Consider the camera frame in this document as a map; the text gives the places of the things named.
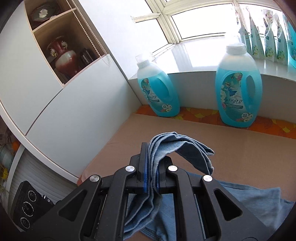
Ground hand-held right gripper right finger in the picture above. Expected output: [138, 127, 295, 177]
[156, 157, 274, 241]

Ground white cabinet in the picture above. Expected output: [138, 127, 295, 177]
[0, 0, 141, 186]

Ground peach terry blanket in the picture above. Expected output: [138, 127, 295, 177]
[79, 113, 296, 241]

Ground blue denim pants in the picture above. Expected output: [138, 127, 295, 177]
[124, 132, 295, 241]

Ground white beaded blind cord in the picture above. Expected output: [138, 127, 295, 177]
[65, 0, 113, 67]

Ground dark books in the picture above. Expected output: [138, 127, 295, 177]
[79, 47, 97, 67]

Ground white window sill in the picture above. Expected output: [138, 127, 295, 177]
[128, 35, 296, 82]

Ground floral refill pouch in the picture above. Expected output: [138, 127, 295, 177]
[249, 10, 263, 59]
[262, 9, 277, 62]
[238, 25, 252, 54]
[275, 13, 288, 63]

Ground white ribbed roller shutter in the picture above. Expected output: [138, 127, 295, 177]
[8, 146, 79, 210]

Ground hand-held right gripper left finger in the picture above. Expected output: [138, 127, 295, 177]
[28, 142, 148, 241]

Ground red and white vase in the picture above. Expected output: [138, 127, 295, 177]
[46, 35, 78, 78]

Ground orange floral cloth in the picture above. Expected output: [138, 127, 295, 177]
[135, 105, 296, 139]

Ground decorative dark plate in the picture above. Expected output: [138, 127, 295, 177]
[31, 2, 62, 23]

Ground white window frame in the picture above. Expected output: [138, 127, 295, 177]
[130, 0, 253, 48]

